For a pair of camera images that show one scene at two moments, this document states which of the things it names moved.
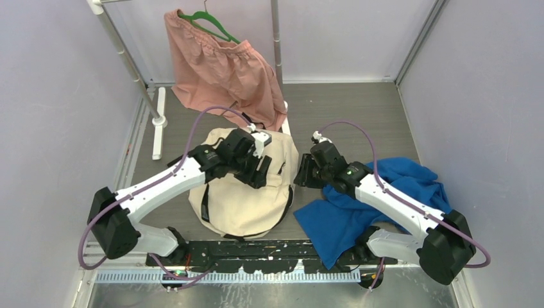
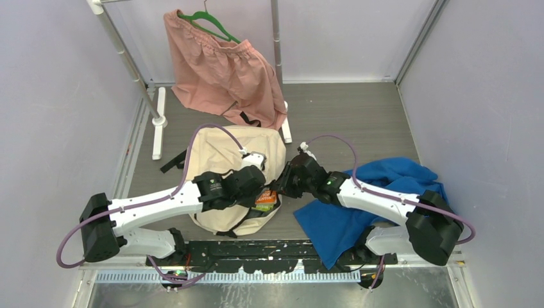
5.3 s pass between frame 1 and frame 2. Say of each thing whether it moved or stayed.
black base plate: stayed
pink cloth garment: stayed
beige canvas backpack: moved
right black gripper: moved
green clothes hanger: stayed
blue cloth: stayed
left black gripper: moved
